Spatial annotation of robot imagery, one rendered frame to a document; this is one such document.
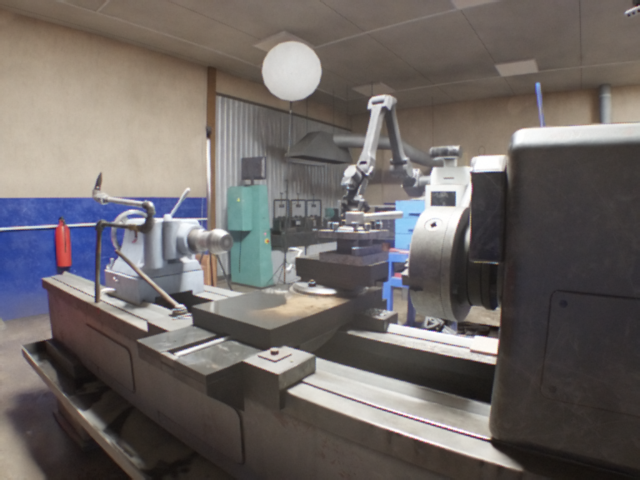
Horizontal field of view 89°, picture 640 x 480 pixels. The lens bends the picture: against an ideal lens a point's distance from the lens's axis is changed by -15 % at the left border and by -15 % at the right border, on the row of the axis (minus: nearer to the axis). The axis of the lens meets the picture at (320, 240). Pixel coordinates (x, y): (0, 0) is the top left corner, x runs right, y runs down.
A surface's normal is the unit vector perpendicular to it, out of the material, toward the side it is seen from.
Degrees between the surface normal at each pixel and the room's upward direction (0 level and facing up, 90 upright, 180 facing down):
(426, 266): 87
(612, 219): 90
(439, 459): 90
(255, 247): 90
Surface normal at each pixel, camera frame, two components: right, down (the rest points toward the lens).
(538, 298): -0.60, 0.07
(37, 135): 0.80, 0.06
